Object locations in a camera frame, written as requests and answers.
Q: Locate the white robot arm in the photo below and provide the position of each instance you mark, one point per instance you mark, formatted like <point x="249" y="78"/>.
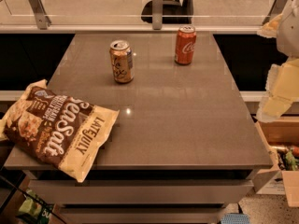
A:
<point x="288" y="32"/>

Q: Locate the blue mesh object on floor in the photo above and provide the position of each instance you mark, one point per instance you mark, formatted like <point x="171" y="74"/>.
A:
<point x="235" y="219"/>

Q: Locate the middle metal railing bracket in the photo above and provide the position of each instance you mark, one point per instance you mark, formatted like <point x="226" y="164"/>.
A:
<point x="157" y="14"/>

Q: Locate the green snack bag on floor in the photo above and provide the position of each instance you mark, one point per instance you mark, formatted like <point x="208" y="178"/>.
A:
<point x="34" y="210"/>

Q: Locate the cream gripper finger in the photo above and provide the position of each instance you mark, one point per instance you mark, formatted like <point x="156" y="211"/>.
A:
<point x="282" y="90"/>
<point x="270" y="29"/>

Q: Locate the orange patterned soda can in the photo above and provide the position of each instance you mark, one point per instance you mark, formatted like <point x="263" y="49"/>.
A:
<point x="122" y="61"/>

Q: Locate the black office chair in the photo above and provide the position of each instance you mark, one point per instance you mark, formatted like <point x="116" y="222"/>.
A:
<point x="174" y="12"/>

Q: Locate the sea salt chips bag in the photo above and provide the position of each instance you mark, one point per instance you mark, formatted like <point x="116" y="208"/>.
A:
<point x="57" y="129"/>

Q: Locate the metal railing bracket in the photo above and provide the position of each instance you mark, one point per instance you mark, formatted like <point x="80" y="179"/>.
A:
<point x="41" y="17"/>
<point x="157" y="14"/>
<point x="276" y="9"/>

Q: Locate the left metal railing bracket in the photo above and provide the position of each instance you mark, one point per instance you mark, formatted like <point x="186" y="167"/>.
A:
<point x="41" y="17"/>

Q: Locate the cardboard box with items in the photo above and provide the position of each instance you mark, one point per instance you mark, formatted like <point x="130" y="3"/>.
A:
<point x="281" y="140"/>

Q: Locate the red cola can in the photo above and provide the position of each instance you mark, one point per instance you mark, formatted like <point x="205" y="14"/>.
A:
<point x="185" y="43"/>

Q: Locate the right metal railing bracket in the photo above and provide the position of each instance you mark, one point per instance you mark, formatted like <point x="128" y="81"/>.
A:
<point x="276" y="9"/>

